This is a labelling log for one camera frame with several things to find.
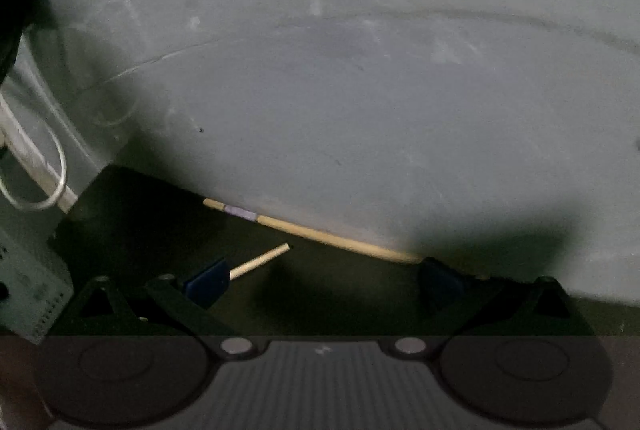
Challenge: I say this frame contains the white cable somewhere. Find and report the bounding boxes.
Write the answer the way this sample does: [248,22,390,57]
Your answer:
[0,93,69,211]

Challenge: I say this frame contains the white perforated plastic basket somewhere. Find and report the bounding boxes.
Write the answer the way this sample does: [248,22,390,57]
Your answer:
[0,225,76,345]

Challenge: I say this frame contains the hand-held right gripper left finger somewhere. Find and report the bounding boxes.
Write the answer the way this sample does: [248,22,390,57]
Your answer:
[60,259,261,356]

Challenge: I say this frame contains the wooden chopstick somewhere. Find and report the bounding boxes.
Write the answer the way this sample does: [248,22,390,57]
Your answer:
[136,243,291,324]
[202,197,493,282]

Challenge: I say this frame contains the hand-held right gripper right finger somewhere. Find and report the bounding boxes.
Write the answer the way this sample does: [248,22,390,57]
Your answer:
[385,257,596,355]

